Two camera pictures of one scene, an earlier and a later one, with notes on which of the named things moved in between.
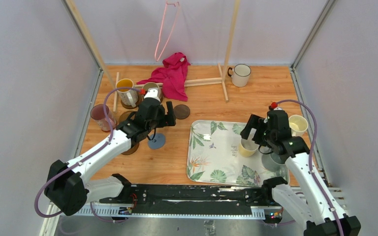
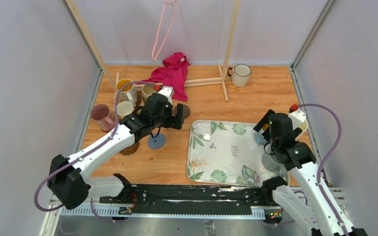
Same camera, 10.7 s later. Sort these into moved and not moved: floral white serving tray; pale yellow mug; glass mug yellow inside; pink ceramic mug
Moved: pale yellow mug
Not moved: floral white serving tray; pink ceramic mug; glass mug yellow inside
